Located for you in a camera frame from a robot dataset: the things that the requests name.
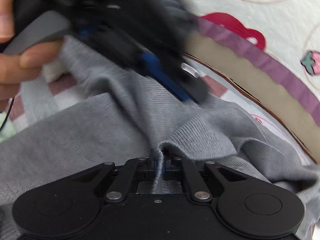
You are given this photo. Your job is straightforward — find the grey sweater with black cat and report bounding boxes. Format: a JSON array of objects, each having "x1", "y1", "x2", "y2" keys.
[{"x1": 1, "y1": 37, "x2": 319, "y2": 239}]

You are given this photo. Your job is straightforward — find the person's left hand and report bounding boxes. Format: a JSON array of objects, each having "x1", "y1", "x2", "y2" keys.
[{"x1": 0, "y1": 0, "x2": 63, "y2": 111}]

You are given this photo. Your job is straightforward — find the folded white garment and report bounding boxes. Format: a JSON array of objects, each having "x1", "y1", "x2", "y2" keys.
[{"x1": 42, "y1": 57, "x2": 69, "y2": 83}]

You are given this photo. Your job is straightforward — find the bear print quilt purple trim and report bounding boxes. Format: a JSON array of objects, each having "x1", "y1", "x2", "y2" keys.
[{"x1": 164, "y1": 0, "x2": 320, "y2": 128}]

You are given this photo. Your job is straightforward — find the light green quilted garment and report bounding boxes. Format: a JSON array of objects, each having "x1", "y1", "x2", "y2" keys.
[{"x1": 0, "y1": 112, "x2": 16, "y2": 142}]

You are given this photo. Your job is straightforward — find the thin black cable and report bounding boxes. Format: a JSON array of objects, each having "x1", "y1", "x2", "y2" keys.
[{"x1": 0, "y1": 96, "x2": 16, "y2": 132}]

